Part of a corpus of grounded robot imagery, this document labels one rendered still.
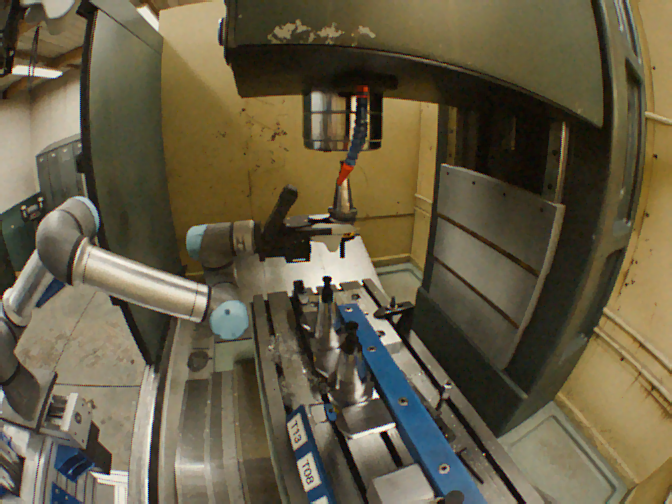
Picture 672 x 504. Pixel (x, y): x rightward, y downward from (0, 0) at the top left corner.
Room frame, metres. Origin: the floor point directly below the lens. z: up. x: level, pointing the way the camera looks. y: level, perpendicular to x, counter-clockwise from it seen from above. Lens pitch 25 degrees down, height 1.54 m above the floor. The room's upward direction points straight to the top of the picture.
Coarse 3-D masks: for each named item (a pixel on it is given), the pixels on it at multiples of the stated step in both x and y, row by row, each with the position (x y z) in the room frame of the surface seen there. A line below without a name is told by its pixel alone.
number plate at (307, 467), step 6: (306, 456) 0.27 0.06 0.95; (312, 456) 0.27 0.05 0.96; (300, 462) 0.27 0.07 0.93; (306, 462) 0.26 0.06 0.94; (312, 462) 0.26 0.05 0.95; (300, 468) 0.25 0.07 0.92; (306, 468) 0.25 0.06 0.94; (312, 468) 0.24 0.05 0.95; (300, 474) 0.24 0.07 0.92; (306, 474) 0.23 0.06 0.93; (312, 474) 0.23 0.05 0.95; (318, 474) 0.23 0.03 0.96; (306, 480) 0.22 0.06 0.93; (312, 480) 0.22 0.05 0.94; (318, 480) 0.21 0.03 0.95; (306, 486) 0.21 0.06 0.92; (312, 486) 0.20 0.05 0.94
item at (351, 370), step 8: (344, 344) 0.27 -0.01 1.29; (360, 344) 0.27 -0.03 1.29; (344, 352) 0.25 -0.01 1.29; (352, 352) 0.25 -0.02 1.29; (360, 352) 0.25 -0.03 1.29; (344, 360) 0.25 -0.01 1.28; (352, 360) 0.25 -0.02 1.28; (360, 360) 0.25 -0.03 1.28; (344, 368) 0.25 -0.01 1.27; (352, 368) 0.25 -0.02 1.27; (360, 368) 0.25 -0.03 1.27; (336, 376) 0.26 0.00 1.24; (344, 376) 0.25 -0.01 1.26; (352, 376) 0.24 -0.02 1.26; (360, 376) 0.25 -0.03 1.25; (336, 384) 0.25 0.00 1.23; (344, 384) 0.24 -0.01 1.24; (352, 384) 0.24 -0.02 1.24; (360, 384) 0.24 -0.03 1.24; (344, 392) 0.24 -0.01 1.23; (352, 392) 0.24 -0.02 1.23; (360, 392) 0.24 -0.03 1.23
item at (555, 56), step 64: (256, 0) 0.24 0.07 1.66; (320, 0) 0.26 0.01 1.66; (384, 0) 0.28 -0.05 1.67; (448, 0) 0.30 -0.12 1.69; (512, 0) 0.33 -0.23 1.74; (576, 0) 0.40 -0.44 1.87; (256, 64) 0.30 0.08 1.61; (320, 64) 0.33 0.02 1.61; (384, 64) 0.32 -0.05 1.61; (448, 64) 0.30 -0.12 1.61; (512, 64) 0.33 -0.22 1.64; (576, 64) 0.38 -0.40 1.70
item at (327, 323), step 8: (320, 296) 0.37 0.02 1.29; (320, 304) 0.36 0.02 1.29; (328, 304) 0.35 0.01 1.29; (336, 304) 0.36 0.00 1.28; (320, 312) 0.35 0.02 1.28; (328, 312) 0.35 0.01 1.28; (336, 312) 0.36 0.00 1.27; (320, 320) 0.35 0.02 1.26; (328, 320) 0.35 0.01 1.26; (336, 320) 0.36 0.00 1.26; (320, 328) 0.35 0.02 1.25; (328, 328) 0.35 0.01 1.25; (336, 328) 0.35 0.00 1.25; (320, 336) 0.35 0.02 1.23; (328, 336) 0.35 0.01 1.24; (336, 336) 0.35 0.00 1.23
